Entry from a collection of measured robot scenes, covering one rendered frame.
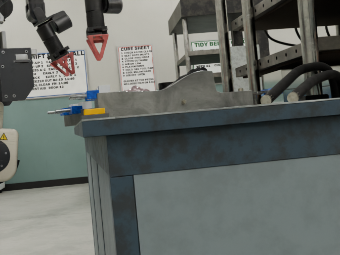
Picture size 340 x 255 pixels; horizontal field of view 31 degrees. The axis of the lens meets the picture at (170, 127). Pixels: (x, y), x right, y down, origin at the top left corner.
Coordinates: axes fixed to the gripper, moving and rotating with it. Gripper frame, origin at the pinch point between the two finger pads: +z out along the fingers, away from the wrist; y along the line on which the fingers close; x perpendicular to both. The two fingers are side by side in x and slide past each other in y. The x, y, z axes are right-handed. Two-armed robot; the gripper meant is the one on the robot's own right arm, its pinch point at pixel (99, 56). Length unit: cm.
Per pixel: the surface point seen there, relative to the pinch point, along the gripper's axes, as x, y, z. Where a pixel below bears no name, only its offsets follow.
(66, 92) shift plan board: 7, 719, -25
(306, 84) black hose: -55, -35, 17
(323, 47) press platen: -81, 9, 3
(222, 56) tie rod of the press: -74, 120, -7
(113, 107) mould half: -2.1, -8.7, 17.0
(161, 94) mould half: -17.5, -8.8, 14.4
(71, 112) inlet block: 10.7, 25.1, 16.4
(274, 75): -78, 54, 9
